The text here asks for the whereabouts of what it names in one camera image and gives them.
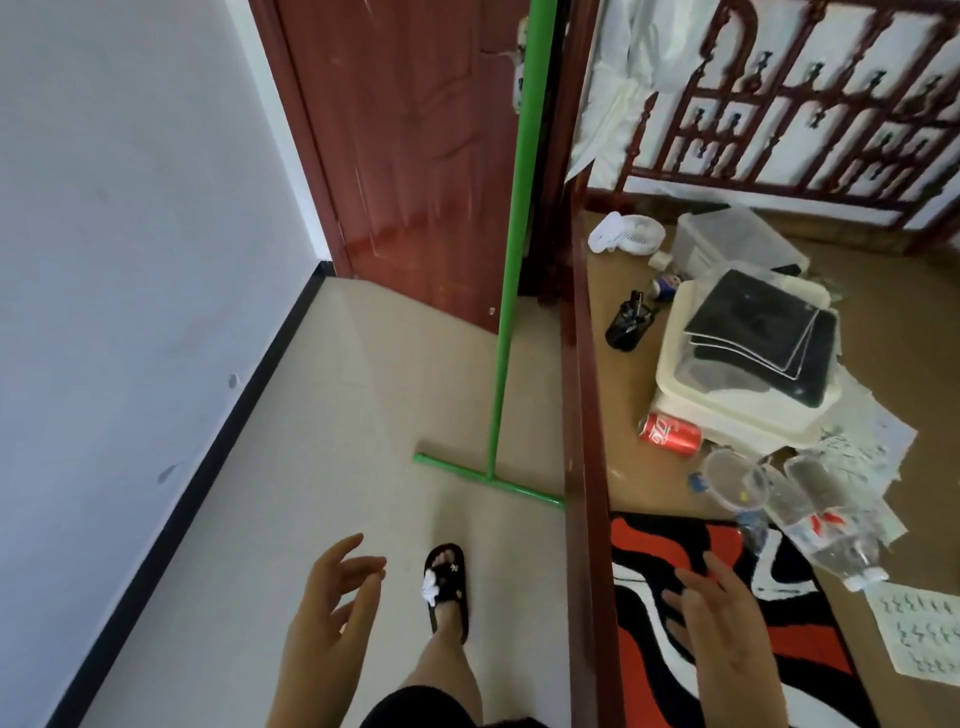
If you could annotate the cream plastic tray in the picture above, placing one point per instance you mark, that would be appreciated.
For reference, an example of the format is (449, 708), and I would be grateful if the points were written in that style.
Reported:
(739, 420)

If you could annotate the person's right thumb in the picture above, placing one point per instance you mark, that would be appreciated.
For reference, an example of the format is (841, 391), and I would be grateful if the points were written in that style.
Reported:
(679, 604)

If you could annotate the black slipper with white flower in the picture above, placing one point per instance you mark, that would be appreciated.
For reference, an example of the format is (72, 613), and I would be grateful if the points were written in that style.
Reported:
(454, 600)

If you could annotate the red-brown door frame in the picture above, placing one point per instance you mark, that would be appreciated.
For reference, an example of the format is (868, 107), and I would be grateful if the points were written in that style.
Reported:
(300, 135)

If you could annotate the black pen holder cup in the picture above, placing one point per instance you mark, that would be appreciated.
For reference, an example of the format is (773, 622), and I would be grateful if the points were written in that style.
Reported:
(628, 326)

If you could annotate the white cloth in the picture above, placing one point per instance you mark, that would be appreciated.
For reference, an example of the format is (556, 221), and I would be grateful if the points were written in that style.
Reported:
(622, 90)

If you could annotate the person's left hand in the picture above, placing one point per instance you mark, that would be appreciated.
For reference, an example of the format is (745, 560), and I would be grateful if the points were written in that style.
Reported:
(319, 637)

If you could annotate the small white fan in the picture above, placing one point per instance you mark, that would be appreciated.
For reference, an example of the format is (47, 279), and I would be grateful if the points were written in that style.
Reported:
(626, 234)

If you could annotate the red-brown wooden bed board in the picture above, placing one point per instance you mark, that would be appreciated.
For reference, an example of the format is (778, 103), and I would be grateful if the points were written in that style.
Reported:
(585, 450)

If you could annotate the person's right hand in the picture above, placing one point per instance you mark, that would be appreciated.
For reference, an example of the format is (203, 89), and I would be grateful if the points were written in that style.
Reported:
(731, 645)

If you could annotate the crumpled white papers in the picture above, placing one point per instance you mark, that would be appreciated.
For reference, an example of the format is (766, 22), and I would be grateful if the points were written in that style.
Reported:
(870, 439)

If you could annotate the red black white rug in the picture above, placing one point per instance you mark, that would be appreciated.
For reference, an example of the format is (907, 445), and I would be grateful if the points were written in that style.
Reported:
(652, 675)

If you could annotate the carved red-brown wooden headboard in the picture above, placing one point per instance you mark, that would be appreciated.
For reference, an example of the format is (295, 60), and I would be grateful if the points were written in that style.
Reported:
(750, 189)

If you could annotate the small clear plastic bottle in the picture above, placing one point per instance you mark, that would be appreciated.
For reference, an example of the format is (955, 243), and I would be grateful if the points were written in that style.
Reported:
(780, 499)

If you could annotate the person's left forearm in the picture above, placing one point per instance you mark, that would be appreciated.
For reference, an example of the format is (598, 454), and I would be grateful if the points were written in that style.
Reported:
(311, 701)

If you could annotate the red soda can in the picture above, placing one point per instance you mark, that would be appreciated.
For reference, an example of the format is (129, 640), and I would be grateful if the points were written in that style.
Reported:
(670, 433)

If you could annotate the clear plastic storage box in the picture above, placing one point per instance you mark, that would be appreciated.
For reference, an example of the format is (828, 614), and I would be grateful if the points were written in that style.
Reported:
(731, 236)

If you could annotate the red-brown wooden door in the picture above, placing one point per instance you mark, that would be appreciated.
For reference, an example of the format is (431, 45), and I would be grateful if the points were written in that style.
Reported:
(405, 150)

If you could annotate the person's left thumb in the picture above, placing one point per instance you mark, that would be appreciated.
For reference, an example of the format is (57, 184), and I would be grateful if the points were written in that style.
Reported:
(367, 611)

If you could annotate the person's leg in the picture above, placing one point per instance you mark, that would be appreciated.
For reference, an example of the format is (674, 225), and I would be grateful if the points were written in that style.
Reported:
(446, 667)

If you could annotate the small blue white can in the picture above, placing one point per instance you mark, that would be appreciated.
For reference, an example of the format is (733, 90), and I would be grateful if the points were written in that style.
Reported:
(666, 287)

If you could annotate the black shorts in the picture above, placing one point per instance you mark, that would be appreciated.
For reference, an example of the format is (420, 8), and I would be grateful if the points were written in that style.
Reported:
(420, 712)

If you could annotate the white sheet with handwriting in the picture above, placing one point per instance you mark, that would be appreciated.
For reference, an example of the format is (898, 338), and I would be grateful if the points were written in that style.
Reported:
(919, 630)

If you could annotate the clear plastic cup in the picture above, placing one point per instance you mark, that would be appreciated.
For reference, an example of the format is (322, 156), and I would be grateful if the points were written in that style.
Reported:
(735, 480)

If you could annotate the green floor squeegee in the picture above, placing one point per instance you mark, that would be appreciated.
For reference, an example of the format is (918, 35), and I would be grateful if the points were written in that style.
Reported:
(510, 262)

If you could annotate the clear bottle with red label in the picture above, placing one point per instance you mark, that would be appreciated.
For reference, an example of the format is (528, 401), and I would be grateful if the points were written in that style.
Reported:
(832, 517)

